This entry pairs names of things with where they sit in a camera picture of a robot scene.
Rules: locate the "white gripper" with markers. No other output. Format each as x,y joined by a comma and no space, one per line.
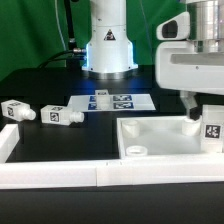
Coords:
179,67

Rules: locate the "white U-shaped fence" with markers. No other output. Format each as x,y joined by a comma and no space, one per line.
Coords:
155,170

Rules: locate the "white sheet with blue tags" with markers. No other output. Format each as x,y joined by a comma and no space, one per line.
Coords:
118,102

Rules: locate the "black camera pole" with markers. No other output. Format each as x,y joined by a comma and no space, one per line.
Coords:
72,63

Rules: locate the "white square tabletop part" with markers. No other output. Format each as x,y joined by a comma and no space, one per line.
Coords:
143,137

